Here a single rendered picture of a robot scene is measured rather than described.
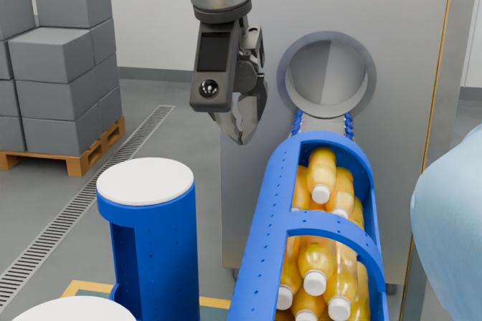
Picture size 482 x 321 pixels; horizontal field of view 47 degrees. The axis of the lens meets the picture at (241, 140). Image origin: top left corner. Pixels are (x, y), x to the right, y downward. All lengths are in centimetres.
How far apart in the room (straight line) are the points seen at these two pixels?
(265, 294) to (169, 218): 70
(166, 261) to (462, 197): 143
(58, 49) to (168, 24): 207
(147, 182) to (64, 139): 234
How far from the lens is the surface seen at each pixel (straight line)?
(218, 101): 64
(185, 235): 164
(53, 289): 300
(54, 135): 395
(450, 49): 158
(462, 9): 156
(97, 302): 122
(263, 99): 73
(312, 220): 107
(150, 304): 172
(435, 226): 28
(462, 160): 26
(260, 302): 91
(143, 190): 158
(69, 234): 338
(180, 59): 563
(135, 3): 565
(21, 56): 385
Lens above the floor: 180
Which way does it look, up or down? 24 degrees down
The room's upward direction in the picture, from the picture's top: straight up
